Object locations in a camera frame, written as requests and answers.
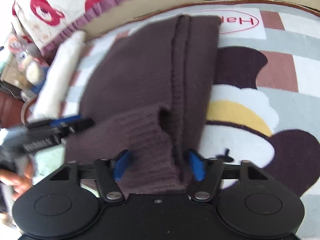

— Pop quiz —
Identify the white cable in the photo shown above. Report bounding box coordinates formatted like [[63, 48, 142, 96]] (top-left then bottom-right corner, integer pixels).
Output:
[[20, 96, 38, 122]]

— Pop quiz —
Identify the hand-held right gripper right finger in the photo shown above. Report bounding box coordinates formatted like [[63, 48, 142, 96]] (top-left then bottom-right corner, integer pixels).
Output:
[[187, 150, 270, 202]]

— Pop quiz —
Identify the light green quilted cloth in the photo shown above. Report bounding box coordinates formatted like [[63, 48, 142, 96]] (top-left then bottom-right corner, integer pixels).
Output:
[[34, 146, 67, 182]]

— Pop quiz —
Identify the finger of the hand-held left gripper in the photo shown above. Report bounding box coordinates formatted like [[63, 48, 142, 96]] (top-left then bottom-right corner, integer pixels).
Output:
[[60, 117, 95, 135], [49, 114, 84, 127]]

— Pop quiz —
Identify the dark brown knit sweater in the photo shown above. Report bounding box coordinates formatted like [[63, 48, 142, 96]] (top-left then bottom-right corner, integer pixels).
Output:
[[65, 15, 222, 195]]

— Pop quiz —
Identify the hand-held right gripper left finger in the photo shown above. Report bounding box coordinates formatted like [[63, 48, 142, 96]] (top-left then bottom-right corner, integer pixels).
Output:
[[50, 149, 132, 203]]

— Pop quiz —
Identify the person's left hand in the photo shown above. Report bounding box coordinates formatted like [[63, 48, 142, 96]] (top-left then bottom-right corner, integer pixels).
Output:
[[0, 165, 33, 201]]

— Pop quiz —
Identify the red-brown wooden drawer cabinet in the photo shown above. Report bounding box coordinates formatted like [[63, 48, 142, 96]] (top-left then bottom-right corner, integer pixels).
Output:
[[0, 91, 27, 129]]

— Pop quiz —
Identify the grey rabbit plush toy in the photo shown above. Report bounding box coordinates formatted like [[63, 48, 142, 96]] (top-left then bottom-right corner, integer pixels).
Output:
[[7, 34, 50, 100]]

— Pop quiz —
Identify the checked cartoon blanket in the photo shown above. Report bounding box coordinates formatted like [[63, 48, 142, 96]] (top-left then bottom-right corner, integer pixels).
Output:
[[25, 4, 320, 240]]

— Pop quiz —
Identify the white folded cloth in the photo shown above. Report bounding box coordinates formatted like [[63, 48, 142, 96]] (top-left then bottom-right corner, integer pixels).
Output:
[[32, 30, 87, 120]]

